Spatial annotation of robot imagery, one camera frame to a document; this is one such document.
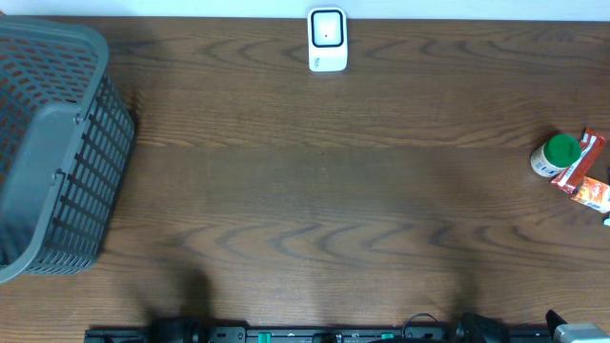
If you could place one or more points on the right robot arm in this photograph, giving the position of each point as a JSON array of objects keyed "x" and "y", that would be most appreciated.
[{"x": 475, "y": 328}]

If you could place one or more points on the white barcode scanner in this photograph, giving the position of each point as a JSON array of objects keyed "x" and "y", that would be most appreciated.
[{"x": 327, "y": 39}]

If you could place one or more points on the black mounting rail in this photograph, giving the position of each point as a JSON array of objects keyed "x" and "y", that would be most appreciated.
[{"x": 270, "y": 335}]

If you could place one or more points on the red chocolate bar wrapper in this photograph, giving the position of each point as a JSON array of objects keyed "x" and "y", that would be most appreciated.
[{"x": 591, "y": 145}]

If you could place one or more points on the grey plastic mesh basket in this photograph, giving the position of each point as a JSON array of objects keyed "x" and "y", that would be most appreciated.
[{"x": 66, "y": 143}]

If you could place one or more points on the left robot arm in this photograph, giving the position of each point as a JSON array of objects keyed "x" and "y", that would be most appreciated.
[{"x": 176, "y": 330}]

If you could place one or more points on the orange tissue pack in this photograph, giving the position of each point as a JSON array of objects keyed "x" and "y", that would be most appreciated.
[{"x": 593, "y": 194}]

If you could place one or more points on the green lid jar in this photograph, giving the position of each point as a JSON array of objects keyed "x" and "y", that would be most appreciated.
[{"x": 555, "y": 155}]

